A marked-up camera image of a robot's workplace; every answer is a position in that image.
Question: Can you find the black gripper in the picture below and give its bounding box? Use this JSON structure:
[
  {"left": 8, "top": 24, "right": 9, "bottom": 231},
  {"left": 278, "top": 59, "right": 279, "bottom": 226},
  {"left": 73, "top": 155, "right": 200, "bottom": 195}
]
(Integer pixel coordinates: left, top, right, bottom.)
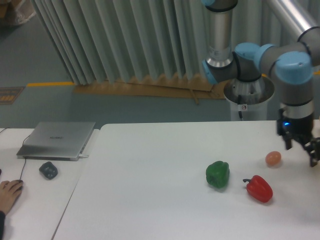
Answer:
[{"left": 276, "top": 108, "right": 320, "bottom": 168}]

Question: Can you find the red bell pepper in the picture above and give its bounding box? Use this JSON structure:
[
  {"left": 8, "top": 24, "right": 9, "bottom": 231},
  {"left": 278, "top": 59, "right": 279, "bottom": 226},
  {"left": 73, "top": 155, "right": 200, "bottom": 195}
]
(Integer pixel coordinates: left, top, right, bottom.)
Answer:
[{"left": 242, "top": 175, "right": 273, "bottom": 203}]

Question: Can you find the black computer mouse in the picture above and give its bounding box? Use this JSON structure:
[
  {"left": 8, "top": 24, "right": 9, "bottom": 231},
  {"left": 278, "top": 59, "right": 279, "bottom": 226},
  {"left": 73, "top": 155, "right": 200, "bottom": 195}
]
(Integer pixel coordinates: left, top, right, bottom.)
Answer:
[{"left": 10, "top": 179, "right": 24, "bottom": 198}]

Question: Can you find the dark sleeved forearm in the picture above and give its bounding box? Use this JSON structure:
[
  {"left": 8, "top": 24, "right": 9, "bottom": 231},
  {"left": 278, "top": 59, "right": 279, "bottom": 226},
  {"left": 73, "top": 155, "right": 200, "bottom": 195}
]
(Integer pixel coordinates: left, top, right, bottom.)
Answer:
[{"left": 0, "top": 211, "right": 6, "bottom": 233}]

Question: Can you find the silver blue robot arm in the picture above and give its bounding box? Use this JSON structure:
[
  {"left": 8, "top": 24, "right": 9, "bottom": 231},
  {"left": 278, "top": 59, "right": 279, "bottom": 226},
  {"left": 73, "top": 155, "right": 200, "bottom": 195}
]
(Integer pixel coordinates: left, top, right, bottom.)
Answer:
[{"left": 202, "top": 0, "right": 320, "bottom": 167}]

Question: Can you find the green bell pepper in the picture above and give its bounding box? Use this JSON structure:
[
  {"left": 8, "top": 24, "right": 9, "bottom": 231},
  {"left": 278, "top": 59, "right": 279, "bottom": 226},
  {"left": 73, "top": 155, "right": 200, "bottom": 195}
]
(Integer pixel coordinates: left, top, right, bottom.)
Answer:
[{"left": 205, "top": 160, "right": 230, "bottom": 189}]

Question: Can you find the person's hand on mouse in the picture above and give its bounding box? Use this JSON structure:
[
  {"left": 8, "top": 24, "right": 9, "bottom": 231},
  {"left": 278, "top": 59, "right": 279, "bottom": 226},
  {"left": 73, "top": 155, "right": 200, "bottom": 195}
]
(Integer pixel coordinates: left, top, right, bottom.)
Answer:
[{"left": 0, "top": 180, "right": 19, "bottom": 215}]

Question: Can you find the brown egg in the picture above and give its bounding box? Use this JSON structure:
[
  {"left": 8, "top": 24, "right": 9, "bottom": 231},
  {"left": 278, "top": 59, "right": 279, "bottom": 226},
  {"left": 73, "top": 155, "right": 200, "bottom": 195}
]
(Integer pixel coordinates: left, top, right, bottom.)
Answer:
[{"left": 265, "top": 151, "right": 282, "bottom": 167}]

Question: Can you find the brown cardboard floor sheet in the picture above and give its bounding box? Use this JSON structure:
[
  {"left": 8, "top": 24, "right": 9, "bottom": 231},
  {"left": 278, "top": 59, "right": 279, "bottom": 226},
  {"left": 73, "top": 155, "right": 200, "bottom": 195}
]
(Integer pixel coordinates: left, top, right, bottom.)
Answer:
[{"left": 73, "top": 73, "right": 228, "bottom": 105}]

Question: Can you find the pale green folding curtain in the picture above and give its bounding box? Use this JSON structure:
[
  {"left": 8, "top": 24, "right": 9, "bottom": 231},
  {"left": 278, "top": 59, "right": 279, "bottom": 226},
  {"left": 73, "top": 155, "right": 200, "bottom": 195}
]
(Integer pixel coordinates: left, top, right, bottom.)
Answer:
[{"left": 29, "top": 0, "right": 320, "bottom": 84}]

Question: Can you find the small black controller device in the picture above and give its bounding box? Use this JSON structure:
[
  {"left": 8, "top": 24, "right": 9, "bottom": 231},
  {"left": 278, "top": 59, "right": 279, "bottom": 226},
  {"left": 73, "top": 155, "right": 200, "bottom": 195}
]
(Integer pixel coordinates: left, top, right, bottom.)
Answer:
[{"left": 39, "top": 161, "right": 59, "bottom": 180}]

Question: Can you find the silver closed laptop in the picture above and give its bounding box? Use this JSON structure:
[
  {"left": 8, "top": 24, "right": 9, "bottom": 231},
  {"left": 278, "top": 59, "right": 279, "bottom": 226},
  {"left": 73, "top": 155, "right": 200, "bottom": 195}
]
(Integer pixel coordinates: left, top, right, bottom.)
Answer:
[{"left": 16, "top": 121, "right": 96, "bottom": 161}]

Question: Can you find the clear plastic bag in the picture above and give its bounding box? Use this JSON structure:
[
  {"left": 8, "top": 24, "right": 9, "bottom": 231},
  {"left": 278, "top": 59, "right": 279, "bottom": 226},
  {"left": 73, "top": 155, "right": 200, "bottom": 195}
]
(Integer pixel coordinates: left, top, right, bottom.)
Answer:
[{"left": 12, "top": 0, "right": 36, "bottom": 26}]

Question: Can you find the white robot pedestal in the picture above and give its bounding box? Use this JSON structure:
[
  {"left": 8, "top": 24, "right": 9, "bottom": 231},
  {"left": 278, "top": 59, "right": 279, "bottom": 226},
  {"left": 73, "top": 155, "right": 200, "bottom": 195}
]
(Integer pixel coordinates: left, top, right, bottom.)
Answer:
[{"left": 223, "top": 76, "right": 275, "bottom": 121}]

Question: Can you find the white laptop plug cable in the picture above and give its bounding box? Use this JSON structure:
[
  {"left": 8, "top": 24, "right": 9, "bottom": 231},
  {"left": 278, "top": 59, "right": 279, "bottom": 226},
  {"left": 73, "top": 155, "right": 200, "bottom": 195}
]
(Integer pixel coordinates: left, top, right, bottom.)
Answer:
[{"left": 79, "top": 129, "right": 101, "bottom": 159}]

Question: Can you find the black mouse cable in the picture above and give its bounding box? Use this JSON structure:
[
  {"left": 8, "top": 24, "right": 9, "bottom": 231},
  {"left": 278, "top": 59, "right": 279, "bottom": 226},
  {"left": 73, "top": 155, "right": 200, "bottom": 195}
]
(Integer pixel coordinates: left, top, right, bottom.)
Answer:
[{"left": 18, "top": 132, "right": 32, "bottom": 181}]

